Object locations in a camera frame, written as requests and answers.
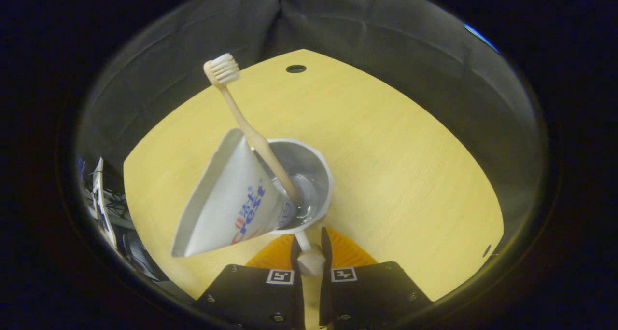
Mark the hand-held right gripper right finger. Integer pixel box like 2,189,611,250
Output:
319,226,433,330

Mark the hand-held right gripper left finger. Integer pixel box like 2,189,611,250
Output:
196,234,306,330

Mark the white toothpaste tube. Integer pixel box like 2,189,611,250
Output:
170,128,297,259

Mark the white cup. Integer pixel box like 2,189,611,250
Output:
251,138,335,277

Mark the beige toothbrush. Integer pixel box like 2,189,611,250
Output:
203,53,304,208

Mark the light wooden desktop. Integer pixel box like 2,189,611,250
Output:
123,49,505,330

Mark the black backdrop cloth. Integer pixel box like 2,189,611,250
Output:
75,0,549,273

